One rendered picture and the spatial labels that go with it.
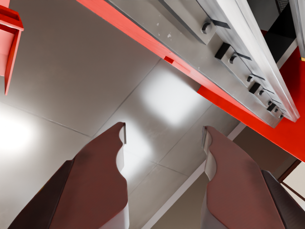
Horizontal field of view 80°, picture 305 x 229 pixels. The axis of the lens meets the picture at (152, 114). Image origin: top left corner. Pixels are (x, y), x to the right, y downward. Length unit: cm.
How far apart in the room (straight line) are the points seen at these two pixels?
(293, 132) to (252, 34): 133
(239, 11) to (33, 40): 109
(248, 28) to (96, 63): 107
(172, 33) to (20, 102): 116
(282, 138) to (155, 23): 157
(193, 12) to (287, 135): 151
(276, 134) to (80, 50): 167
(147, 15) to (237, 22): 23
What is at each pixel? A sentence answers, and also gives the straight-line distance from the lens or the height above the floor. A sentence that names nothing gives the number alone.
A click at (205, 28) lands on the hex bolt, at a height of 92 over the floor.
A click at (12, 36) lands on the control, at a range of 55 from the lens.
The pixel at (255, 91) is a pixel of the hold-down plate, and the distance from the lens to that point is 103.
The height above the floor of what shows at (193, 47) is 87.
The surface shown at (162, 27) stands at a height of 88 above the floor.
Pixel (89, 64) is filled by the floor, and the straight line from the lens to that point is 142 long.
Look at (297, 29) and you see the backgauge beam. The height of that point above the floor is 90.
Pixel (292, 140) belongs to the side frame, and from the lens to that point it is 186.
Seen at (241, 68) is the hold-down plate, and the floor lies 90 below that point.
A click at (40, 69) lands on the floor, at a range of 137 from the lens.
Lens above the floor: 128
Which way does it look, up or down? 41 degrees down
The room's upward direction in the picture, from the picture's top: 135 degrees clockwise
